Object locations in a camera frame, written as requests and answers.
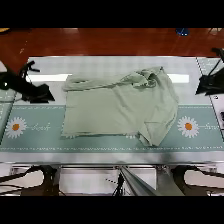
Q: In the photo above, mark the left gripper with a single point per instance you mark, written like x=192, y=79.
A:
x=38, y=94

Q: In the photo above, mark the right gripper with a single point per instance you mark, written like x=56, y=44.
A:
x=210, y=86

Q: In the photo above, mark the pale green T-shirt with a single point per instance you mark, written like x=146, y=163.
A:
x=116, y=106

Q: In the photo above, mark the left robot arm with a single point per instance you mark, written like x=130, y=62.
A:
x=11, y=81

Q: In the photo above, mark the silver frame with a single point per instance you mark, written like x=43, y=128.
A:
x=140, y=186

